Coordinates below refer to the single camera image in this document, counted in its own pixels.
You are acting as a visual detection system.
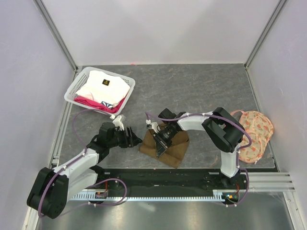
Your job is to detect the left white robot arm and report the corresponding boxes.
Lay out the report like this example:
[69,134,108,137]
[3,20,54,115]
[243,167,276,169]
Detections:
[26,122,142,219]

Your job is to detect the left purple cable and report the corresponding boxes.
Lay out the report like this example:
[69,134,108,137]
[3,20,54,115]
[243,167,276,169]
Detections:
[37,110,128,219]

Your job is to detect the brown cloth napkin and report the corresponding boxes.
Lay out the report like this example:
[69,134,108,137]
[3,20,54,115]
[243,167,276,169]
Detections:
[139,129,189,168]

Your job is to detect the white plastic basket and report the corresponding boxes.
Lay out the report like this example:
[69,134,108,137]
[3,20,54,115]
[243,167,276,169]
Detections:
[64,67,136,116]

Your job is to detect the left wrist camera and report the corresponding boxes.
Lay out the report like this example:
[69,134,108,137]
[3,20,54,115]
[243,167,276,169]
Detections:
[110,115,126,131]

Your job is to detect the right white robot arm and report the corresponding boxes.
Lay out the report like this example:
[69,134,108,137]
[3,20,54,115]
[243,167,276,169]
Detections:
[146,107,246,189]

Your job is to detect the slotted cable duct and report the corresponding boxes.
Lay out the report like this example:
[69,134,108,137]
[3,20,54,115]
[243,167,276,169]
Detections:
[70,190,237,202]

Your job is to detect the floral pink hat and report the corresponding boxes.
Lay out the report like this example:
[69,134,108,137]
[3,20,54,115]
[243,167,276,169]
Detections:
[231,110,274,163]

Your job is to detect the white folded t-shirt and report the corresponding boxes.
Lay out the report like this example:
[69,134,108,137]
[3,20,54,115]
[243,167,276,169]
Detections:
[76,70,130,108]

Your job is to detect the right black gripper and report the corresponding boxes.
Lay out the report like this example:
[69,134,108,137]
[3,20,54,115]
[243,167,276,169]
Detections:
[152,126,177,158]

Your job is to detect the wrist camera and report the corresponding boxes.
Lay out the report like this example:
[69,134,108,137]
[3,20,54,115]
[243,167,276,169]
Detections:
[110,115,126,131]
[146,119,161,133]

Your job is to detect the pink folded cloth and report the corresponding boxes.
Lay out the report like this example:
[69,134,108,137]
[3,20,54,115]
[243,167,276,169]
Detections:
[74,96,125,114]

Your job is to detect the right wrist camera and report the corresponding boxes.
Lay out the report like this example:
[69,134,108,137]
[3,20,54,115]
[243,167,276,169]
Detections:
[146,119,161,133]

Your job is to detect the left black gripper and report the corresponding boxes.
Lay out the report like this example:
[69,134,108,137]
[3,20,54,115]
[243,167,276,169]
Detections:
[107,126,142,148]

